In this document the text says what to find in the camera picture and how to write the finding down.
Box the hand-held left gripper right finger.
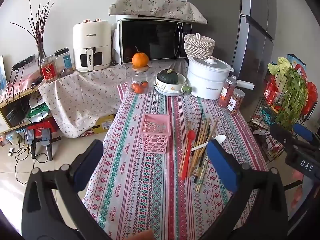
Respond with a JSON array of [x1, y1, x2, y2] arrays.
[[206, 139, 291, 240]]

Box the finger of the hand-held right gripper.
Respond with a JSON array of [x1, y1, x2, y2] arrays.
[[292, 124, 320, 152], [269, 124, 300, 155]]

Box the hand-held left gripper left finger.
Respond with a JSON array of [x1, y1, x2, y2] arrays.
[[21, 139, 104, 240]]

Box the plastic-wrapped disposable chopstick pair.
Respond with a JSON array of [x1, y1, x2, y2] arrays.
[[194, 155, 209, 193]]

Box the white plastic spoon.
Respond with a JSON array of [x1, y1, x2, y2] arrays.
[[191, 135, 227, 152]]

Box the pile of chopsticks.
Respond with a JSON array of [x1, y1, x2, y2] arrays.
[[178, 109, 219, 193]]

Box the red plastic spoon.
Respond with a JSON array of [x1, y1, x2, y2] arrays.
[[181, 129, 196, 180]]

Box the pink plastic basket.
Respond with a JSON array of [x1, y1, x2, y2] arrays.
[[139, 114, 172, 155]]

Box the teal packet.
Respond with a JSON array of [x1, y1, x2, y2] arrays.
[[261, 109, 275, 124]]

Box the leafy green vegetables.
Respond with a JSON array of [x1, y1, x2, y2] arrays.
[[275, 66, 309, 132]]

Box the red snack packets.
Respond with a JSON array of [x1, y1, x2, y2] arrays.
[[264, 76, 278, 105]]

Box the red plastic bag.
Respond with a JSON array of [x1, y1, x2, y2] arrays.
[[304, 81, 318, 110]]

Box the yellow cardboard box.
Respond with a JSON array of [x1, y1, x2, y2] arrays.
[[89, 114, 117, 137]]

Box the black grey floor stand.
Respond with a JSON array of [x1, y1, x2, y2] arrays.
[[26, 129, 38, 159], [41, 129, 54, 162]]

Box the plastic jar of dried slices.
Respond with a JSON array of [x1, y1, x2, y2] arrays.
[[227, 88, 245, 116]]

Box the red patterned box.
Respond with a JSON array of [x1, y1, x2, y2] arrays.
[[26, 121, 60, 137]]

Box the striped patterned tablecloth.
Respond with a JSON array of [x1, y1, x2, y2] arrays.
[[81, 81, 269, 240]]

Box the white handheld device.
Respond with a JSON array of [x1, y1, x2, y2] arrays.
[[236, 79, 255, 90]]

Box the napa cabbage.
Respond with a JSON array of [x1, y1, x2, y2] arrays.
[[268, 57, 292, 75]]

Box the plastic jar of red flakes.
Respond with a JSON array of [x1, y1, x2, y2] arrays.
[[218, 75, 238, 108]]

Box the small-floral white tablecloth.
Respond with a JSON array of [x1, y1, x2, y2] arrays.
[[38, 59, 189, 138]]

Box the blue white carton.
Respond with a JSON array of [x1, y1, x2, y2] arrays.
[[286, 54, 307, 80]]

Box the white electric cooking pot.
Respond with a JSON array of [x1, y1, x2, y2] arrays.
[[187, 55, 235, 100]]

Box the black box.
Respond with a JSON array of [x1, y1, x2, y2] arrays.
[[5, 104, 28, 127]]

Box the stacked white plates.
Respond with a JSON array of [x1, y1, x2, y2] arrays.
[[153, 84, 187, 96]]

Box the grey refrigerator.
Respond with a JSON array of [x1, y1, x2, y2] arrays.
[[186, 0, 278, 120]]

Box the wooden shelf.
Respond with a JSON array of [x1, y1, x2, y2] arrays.
[[0, 82, 54, 134]]

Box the red label jar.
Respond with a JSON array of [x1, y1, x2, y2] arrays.
[[40, 54, 58, 83]]

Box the glass jar with wooden lid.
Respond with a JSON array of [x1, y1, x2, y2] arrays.
[[129, 65, 153, 95]]

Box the dark green squash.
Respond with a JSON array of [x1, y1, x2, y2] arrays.
[[157, 69, 179, 85]]

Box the pink cloth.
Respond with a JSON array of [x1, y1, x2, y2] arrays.
[[6, 71, 42, 93]]

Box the black lid plastic jar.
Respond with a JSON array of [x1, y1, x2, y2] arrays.
[[54, 47, 74, 77]]

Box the woven lidded basket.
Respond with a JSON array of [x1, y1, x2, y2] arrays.
[[184, 33, 215, 57]]

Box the large tangerine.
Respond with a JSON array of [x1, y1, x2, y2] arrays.
[[132, 46, 149, 68]]

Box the glass vase with bare branches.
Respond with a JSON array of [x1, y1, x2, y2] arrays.
[[10, 0, 55, 77]]

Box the black power strip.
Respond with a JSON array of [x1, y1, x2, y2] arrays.
[[12, 56, 34, 71]]

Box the blue picture board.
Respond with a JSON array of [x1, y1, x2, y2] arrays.
[[0, 55, 7, 90]]

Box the white air fryer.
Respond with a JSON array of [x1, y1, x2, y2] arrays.
[[73, 19, 112, 72]]

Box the black microwave oven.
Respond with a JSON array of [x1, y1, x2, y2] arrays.
[[116, 17, 192, 65]]

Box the floral fabric cover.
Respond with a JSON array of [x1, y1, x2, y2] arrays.
[[108, 0, 208, 25]]

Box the black wire rack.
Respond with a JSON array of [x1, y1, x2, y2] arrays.
[[247, 90, 320, 165]]

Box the white dish with green handle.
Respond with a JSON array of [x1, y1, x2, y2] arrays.
[[155, 74, 192, 93]]

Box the black cable bundle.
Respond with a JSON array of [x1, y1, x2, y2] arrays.
[[4, 66, 43, 130]]

